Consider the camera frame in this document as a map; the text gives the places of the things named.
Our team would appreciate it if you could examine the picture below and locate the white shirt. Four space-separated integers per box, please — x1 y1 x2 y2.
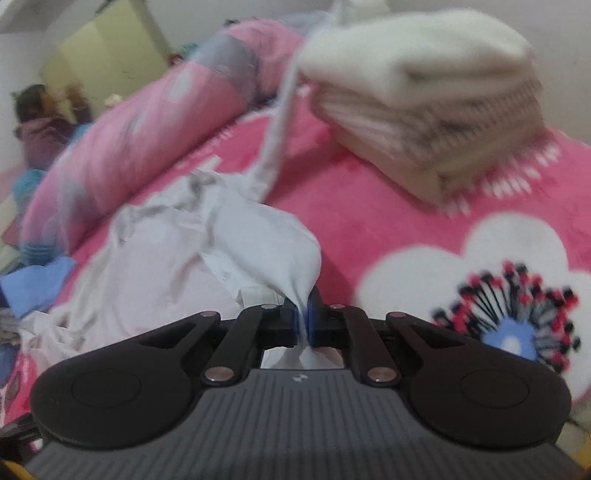
19 1 356 367

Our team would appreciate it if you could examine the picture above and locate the pile of mixed clothes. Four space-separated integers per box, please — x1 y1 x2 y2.
0 308 21 387

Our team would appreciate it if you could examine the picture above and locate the blue cloth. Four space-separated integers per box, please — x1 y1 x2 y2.
1 256 76 319

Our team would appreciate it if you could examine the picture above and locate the teal blue blanket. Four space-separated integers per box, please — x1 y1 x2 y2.
12 118 90 215

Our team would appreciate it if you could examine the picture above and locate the beige folded garment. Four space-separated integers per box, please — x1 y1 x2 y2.
335 126 547 206

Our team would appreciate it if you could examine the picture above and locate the person in purple jacket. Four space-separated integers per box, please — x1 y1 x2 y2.
14 84 93 171

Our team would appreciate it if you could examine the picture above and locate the cream folded fleece garment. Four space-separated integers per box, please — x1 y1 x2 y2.
298 9 535 109

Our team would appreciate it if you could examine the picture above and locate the yellow green wardrobe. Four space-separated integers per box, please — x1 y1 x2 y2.
40 1 170 117

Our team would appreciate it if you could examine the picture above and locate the pink grey rolled duvet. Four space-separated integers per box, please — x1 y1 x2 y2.
19 20 304 265

